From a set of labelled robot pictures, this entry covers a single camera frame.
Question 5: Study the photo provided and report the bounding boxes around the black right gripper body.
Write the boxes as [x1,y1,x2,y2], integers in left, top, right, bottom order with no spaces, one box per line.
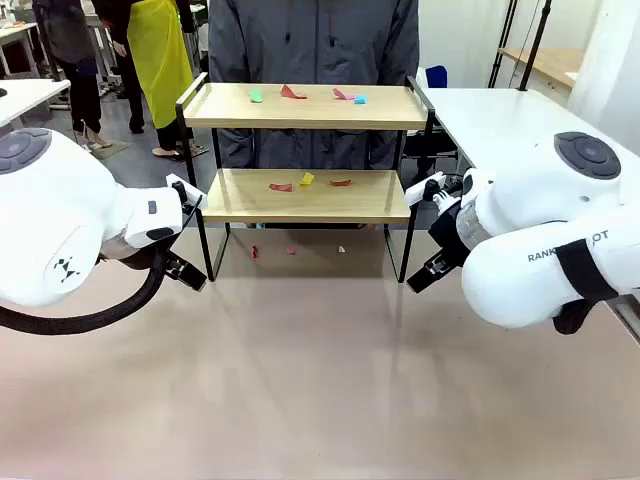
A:
[428,192,470,267]

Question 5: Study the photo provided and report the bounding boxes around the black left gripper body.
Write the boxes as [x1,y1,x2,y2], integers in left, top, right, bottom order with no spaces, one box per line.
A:
[160,247,187,279]

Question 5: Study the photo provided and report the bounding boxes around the two-tier wooden black-framed shelf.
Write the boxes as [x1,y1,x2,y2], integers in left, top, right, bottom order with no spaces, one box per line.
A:
[174,72,436,284]

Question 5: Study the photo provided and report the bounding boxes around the large white side table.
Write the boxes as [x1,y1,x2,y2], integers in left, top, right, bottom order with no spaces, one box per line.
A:
[409,87,640,201]

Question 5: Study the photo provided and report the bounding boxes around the blue chair back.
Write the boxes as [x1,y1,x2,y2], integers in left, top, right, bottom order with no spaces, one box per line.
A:
[417,64,450,91]

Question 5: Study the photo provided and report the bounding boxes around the black tripod legs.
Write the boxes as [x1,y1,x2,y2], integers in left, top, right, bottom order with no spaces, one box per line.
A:
[487,0,520,89]

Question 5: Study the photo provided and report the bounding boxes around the wooden workbench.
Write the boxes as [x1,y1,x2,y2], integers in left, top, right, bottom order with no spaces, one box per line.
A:
[497,47,586,99]

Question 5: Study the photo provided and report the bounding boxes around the black stand pole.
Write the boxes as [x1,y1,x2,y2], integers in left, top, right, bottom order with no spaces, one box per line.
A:
[517,0,554,93]

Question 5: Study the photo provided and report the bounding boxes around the person in yellow apron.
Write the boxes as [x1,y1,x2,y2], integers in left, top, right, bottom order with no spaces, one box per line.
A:
[92,0,197,162]

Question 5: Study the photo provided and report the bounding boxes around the small white table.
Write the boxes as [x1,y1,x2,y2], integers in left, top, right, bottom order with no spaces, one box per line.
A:
[0,78,73,129]

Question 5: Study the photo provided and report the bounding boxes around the person in grey jacket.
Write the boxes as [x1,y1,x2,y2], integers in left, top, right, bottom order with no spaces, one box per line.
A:
[207,0,420,170]

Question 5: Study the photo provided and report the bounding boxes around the person in dark clothes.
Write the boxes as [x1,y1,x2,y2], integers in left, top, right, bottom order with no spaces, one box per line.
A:
[30,0,105,150]

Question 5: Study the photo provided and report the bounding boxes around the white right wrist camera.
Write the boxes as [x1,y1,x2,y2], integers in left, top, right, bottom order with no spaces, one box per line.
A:
[403,171,450,206]

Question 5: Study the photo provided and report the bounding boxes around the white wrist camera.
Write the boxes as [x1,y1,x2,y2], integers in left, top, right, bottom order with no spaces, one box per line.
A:
[165,172,207,207]
[403,171,450,206]

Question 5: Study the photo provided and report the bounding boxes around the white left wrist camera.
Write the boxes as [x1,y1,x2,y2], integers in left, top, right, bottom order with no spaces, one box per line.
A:
[165,172,207,207]

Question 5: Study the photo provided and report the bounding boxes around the black sleeved arm cable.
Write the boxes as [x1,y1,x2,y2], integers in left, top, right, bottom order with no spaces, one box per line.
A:
[0,247,175,335]

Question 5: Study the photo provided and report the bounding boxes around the black arm strap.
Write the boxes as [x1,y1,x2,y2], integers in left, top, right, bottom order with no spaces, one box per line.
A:
[551,239,622,336]

